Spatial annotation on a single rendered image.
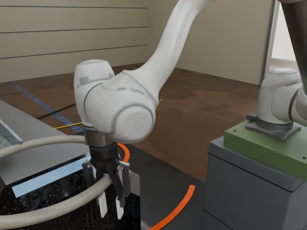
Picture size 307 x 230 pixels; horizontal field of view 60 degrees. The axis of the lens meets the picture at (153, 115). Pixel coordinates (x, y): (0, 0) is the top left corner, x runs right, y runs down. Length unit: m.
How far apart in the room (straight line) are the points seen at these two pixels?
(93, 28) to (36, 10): 1.37
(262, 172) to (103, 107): 0.84
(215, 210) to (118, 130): 1.05
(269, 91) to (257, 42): 4.62
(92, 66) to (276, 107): 0.80
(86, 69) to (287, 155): 0.81
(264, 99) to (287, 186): 0.36
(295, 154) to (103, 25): 6.47
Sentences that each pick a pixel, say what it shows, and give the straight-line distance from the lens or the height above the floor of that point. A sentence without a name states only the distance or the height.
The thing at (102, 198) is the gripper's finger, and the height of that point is 0.87.
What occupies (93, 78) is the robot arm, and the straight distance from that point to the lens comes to 0.62.
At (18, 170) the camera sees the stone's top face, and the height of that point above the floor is 0.84.
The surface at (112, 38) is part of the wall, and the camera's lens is 7.36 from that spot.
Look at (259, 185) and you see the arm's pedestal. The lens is 1.22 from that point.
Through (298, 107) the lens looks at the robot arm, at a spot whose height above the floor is 1.04.
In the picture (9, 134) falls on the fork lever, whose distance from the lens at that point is 1.14.
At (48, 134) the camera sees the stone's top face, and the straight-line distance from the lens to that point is 1.33.
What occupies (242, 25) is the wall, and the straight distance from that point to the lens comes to 5.96.
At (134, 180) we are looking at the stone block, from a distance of 1.32.
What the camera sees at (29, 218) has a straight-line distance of 0.69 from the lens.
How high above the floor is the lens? 1.37
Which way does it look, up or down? 21 degrees down
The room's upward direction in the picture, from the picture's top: straight up
